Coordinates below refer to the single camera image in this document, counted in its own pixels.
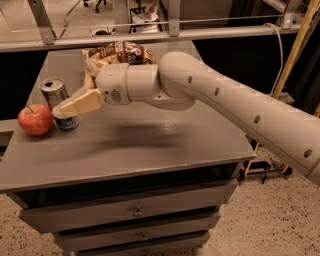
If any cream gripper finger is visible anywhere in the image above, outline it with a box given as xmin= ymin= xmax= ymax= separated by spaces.
xmin=52 ymin=88 xmax=105 ymax=118
xmin=84 ymin=59 xmax=108 ymax=89

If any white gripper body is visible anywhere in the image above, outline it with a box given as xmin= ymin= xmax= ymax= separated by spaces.
xmin=95 ymin=63 xmax=130 ymax=105

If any redbull can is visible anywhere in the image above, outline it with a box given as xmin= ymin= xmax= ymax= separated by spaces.
xmin=40 ymin=77 xmax=79 ymax=131

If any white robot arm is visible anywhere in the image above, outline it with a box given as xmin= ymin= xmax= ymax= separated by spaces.
xmin=53 ymin=51 xmax=320 ymax=185

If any red apple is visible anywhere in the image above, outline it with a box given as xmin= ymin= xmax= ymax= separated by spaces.
xmin=18 ymin=104 xmax=53 ymax=136

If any brown chip bag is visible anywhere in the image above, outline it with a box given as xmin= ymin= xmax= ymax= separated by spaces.
xmin=81 ymin=41 xmax=156 ymax=65

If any metal railing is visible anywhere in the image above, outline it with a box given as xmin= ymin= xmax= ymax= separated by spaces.
xmin=0 ymin=0 xmax=304 ymax=52

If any grey drawer cabinet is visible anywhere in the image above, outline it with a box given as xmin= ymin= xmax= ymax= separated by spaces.
xmin=0 ymin=40 xmax=257 ymax=256

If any top drawer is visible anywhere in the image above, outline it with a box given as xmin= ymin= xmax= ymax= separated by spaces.
xmin=20 ymin=179 xmax=237 ymax=233

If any drawer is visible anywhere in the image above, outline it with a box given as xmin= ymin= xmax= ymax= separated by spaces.
xmin=55 ymin=212 xmax=220 ymax=251
xmin=20 ymin=179 xmax=237 ymax=233
xmin=78 ymin=231 xmax=210 ymax=256

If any middle drawer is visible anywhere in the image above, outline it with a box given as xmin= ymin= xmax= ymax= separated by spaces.
xmin=55 ymin=212 xmax=220 ymax=251

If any bottom drawer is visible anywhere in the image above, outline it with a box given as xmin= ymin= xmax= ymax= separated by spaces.
xmin=78 ymin=231 xmax=210 ymax=256

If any white cable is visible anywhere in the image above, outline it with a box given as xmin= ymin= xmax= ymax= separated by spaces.
xmin=263 ymin=22 xmax=285 ymax=97

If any yellow frame stand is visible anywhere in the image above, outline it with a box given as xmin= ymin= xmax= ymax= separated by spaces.
xmin=255 ymin=0 xmax=319 ymax=178

